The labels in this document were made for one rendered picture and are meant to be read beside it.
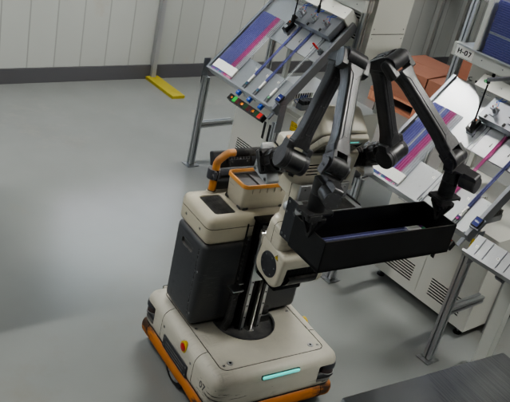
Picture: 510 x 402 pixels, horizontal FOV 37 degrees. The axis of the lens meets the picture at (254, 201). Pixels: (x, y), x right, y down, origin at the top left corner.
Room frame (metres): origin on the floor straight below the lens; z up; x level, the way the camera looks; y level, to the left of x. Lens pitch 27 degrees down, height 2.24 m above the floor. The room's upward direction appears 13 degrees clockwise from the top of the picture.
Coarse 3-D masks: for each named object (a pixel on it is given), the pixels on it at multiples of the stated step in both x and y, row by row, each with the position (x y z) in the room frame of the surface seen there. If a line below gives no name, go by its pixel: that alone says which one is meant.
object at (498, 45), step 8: (504, 0) 3.86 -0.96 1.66; (504, 8) 3.83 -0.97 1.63; (496, 16) 3.85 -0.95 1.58; (504, 16) 3.82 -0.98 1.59; (496, 24) 3.84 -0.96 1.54; (504, 24) 3.81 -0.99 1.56; (496, 32) 3.83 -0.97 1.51; (504, 32) 3.80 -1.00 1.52; (488, 40) 3.85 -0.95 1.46; (496, 40) 3.82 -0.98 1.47; (504, 40) 3.79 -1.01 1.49; (488, 48) 3.84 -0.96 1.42; (496, 48) 3.80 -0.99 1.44; (504, 48) 3.77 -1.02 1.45; (496, 56) 3.79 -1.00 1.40; (504, 56) 3.76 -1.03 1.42
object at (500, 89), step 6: (480, 78) 3.84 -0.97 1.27; (486, 78) 3.83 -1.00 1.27; (480, 84) 3.81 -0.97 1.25; (486, 84) 3.80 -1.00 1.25; (492, 84) 3.78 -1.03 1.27; (498, 84) 3.77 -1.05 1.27; (504, 84) 3.76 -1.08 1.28; (480, 90) 3.81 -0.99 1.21; (492, 90) 3.75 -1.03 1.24; (498, 90) 3.74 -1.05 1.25; (504, 90) 3.73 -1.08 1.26; (486, 96) 3.80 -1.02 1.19; (492, 96) 3.75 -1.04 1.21; (498, 96) 3.71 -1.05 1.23; (504, 96) 3.70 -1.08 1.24
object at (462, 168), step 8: (448, 160) 2.40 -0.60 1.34; (448, 168) 2.40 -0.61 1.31; (456, 168) 2.42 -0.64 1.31; (464, 168) 2.42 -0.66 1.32; (464, 176) 2.40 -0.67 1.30; (472, 176) 2.38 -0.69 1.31; (480, 176) 2.39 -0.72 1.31; (464, 184) 2.39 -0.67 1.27; (472, 184) 2.37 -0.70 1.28; (480, 184) 2.41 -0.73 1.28; (472, 192) 2.38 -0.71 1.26
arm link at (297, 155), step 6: (294, 150) 2.33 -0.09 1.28; (294, 156) 2.31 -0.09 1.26; (300, 156) 2.32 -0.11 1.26; (294, 162) 2.30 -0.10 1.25; (300, 162) 2.31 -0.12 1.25; (282, 168) 2.31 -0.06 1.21; (288, 168) 2.30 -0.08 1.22; (294, 168) 2.30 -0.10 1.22; (300, 168) 2.31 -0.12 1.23; (288, 174) 2.33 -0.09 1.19; (294, 174) 2.33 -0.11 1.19
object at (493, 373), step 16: (448, 368) 2.00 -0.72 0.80; (464, 368) 2.02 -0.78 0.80; (480, 368) 2.04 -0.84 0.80; (496, 368) 2.06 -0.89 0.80; (400, 384) 1.87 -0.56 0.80; (416, 384) 1.88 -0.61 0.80; (432, 384) 1.90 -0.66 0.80; (448, 384) 1.92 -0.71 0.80; (464, 384) 1.94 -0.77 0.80; (480, 384) 1.96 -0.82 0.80; (496, 384) 1.98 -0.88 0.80; (352, 400) 1.74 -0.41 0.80; (368, 400) 1.76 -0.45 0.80; (384, 400) 1.78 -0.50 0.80; (400, 400) 1.79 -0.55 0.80; (416, 400) 1.81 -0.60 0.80; (432, 400) 1.83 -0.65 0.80; (448, 400) 1.84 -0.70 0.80; (464, 400) 1.86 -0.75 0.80; (480, 400) 1.88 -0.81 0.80; (496, 400) 1.90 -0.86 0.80
